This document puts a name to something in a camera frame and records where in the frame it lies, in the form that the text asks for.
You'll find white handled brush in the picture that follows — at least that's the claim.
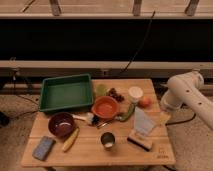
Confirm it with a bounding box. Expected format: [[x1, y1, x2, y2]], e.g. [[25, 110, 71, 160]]
[[72, 112, 99, 125]]

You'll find black hanging cable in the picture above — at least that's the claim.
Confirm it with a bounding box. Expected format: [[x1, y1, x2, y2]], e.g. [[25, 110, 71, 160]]
[[118, 10, 157, 76]]

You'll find wooden felt eraser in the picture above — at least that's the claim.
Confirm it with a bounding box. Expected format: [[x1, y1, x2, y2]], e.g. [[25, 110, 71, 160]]
[[127, 130, 153, 151]]

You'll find blue sponge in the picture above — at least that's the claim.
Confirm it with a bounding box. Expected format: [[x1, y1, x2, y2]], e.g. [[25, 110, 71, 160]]
[[32, 136, 55, 161]]

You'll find red orange bowl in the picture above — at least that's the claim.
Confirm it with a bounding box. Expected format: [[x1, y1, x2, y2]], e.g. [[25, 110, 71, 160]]
[[91, 96, 120, 119]]

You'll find green pepper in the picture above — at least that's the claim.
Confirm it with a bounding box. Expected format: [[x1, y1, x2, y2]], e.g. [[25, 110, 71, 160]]
[[115, 103, 135, 122]]

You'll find green plastic tray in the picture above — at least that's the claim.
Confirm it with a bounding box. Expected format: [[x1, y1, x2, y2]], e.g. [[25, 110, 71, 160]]
[[39, 74, 94, 113]]

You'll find metal cup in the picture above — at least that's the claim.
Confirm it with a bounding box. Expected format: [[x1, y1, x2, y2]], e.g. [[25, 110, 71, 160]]
[[101, 132, 115, 149]]

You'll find wooden table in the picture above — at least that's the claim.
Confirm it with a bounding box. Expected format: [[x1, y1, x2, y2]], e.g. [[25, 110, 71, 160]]
[[20, 78, 177, 168]]

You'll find light blue cloth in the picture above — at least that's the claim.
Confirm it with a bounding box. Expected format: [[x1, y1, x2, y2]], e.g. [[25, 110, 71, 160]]
[[134, 107, 156, 136]]

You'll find dark grape bunch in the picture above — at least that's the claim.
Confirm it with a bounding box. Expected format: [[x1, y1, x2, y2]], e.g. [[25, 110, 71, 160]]
[[107, 88, 125, 102]]

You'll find orange fruit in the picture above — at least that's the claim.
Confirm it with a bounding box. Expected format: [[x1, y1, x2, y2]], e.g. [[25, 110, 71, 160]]
[[138, 96, 152, 108]]

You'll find green apple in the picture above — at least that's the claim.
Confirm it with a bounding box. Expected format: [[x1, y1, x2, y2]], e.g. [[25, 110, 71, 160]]
[[96, 84, 107, 97]]

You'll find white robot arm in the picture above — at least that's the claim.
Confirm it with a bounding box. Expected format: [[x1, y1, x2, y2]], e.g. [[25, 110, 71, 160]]
[[160, 71, 213, 130]]

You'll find dark maroon bowl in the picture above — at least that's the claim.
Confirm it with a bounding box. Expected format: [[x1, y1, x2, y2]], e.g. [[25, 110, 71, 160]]
[[48, 112, 75, 138]]

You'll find black floor cable bundle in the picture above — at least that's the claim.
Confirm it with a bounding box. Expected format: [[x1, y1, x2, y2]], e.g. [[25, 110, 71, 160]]
[[165, 105, 198, 127]]

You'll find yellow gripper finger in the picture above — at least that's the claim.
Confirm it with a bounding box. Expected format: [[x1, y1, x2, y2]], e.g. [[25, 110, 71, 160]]
[[159, 112, 171, 125]]

